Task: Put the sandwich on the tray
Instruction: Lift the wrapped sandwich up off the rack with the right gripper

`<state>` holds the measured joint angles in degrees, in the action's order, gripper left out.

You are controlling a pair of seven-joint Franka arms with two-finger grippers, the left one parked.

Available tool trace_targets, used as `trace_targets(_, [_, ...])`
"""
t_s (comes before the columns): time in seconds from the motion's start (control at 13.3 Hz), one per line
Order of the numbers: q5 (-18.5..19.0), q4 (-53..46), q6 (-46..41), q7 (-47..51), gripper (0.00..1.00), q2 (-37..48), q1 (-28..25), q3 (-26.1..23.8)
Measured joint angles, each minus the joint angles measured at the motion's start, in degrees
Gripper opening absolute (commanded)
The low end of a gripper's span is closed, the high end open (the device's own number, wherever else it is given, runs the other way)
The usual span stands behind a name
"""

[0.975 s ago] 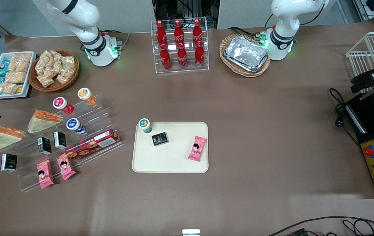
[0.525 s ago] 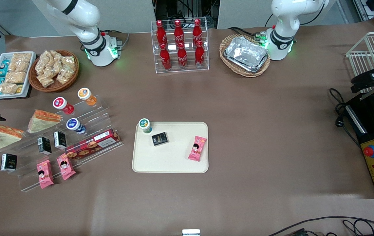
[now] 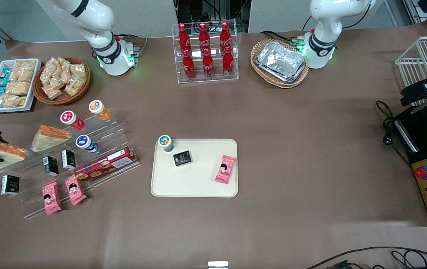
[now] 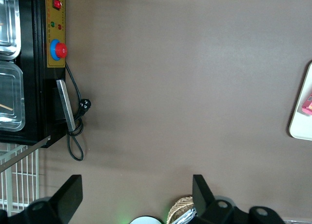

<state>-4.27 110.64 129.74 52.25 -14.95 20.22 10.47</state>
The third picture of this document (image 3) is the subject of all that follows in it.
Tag triangular sandwich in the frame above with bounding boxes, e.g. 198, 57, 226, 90
31, 125, 71, 153
0, 141, 28, 173

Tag aluminium foil tray stack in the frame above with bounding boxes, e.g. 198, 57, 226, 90
255, 41, 308, 84

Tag cream plastic serving tray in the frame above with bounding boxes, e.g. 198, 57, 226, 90
150, 139, 239, 198

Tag small black drink carton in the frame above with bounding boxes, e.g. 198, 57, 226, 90
61, 149, 77, 171
0, 174, 20, 197
173, 150, 193, 167
42, 156, 60, 177

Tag clear bag tan snacks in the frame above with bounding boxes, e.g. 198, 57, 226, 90
57, 57, 73, 75
70, 64, 87, 81
5, 81, 31, 96
64, 77, 85, 97
42, 84, 63, 101
40, 57, 60, 87
0, 93, 23, 109
11, 60, 37, 83

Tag black food warmer appliance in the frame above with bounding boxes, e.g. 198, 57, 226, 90
393, 105, 427, 227

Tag white rectangular dish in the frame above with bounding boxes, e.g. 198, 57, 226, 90
0, 58, 42, 114

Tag pink snack packet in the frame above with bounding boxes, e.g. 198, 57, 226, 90
41, 182, 62, 216
214, 155, 237, 185
65, 174, 87, 206

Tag red cap yogurt bottle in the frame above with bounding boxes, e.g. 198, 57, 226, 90
60, 110, 85, 131

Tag round brown wicker basket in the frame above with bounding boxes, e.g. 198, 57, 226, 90
32, 56, 91, 106

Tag blue cap yogurt bottle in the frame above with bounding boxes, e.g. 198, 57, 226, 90
76, 134, 98, 153

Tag clear acrylic stepped stand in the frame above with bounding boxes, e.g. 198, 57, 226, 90
0, 108, 142, 219

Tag orange cap yogurt bottle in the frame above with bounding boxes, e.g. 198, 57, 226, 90
88, 100, 111, 121

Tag long red cookie box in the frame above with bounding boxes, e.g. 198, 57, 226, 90
74, 146, 139, 182

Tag oval light wicker basket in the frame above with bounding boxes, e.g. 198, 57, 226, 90
250, 38, 310, 89

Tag green cap yogurt bottle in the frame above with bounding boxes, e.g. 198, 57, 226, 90
158, 134, 174, 152

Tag clear acrylic bottle rack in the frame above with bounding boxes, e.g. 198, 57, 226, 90
172, 19, 239, 84

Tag red cola bottle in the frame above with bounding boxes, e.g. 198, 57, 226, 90
202, 47, 215, 78
182, 49, 196, 80
178, 23, 191, 53
222, 45, 235, 77
219, 21, 232, 51
198, 22, 211, 51

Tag dark equipment rack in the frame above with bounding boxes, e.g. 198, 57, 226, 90
176, 0, 252, 35

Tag white wire rack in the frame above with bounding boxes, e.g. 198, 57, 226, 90
394, 35, 427, 108

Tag silver metal handle bar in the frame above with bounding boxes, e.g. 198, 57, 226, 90
394, 119, 420, 153

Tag black power cable with plug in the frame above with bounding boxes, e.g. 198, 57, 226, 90
375, 100, 413, 169

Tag black base cable bundle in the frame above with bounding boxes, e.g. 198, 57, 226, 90
260, 30, 304, 47

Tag black floor cable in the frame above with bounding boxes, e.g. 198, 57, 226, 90
391, 250, 427, 269
305, 246, 427, 269

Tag grey base cable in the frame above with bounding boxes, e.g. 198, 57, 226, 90
134, 35, 149, 57

